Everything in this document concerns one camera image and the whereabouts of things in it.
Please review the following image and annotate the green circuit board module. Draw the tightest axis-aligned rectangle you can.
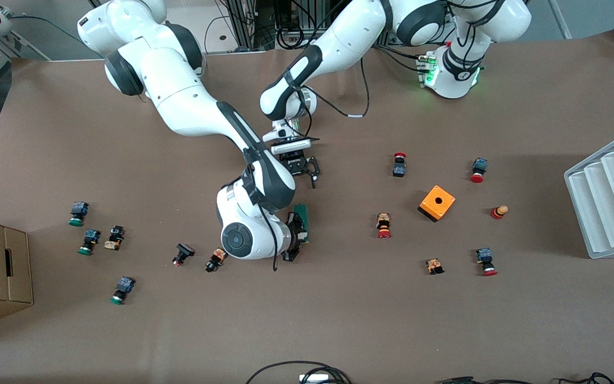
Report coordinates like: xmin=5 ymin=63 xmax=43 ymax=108
xmin=294 ymin=203 xmax=312 ymax=243

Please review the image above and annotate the black square push button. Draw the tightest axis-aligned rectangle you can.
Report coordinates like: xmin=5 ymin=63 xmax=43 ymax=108
xmin=172 ymin=243 xmax=196 ymax=267

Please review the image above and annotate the black aluminium equipment rack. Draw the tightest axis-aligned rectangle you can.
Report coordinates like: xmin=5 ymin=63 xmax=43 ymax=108
xmin=222 ymin=0 xmax=446 ymax=50

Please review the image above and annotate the green push button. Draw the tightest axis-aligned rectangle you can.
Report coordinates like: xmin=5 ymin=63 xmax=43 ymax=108
xmin=77 ymin=229 xmax=101 ymax=256
xmin=68 ymin=201 xmax=90 ymax=227
xmin=109 ymin=276 xmax=136 ymax=306

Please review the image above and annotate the white ribbed tray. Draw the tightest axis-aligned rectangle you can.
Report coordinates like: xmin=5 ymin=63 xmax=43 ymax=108
xmin=563 ymin=126 xmax=614 ymax=260

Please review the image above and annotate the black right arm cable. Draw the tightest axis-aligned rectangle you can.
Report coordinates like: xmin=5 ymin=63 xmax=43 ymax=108
xmin=242 ymin=148 xmax=280 ymax=271

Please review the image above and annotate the black cable white tape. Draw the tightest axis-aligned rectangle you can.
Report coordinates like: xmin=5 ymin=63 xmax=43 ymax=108
xmin=307 ymin=56 xmax=370 ymax=119

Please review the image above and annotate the black orange selector switch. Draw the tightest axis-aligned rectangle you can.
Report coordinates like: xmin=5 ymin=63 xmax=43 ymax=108
xmin=205 ymin=248 xmax=228 ymax=274

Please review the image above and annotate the black coiled cable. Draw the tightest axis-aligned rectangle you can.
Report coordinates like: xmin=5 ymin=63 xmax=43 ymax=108
xmin=277 ymin=21 xmax=308 ymax=50

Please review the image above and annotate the black looped cable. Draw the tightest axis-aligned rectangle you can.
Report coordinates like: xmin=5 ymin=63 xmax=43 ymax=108
xmin=245 ymin=361 xmax=352 ymax=384

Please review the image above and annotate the orange push button enclosure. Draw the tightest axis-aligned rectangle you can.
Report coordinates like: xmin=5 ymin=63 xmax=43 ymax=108
xmin=417 ymin=185 xmax=456 ymax=223

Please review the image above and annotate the black orange switch unit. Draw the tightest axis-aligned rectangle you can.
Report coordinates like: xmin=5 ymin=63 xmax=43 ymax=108
xmin=103 ymin=225 xmax=126 ymax=251

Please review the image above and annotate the black thin cable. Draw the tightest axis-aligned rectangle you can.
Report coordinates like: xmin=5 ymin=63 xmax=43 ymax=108
xmin=438 ymin=372 xmax=614 ymax=384

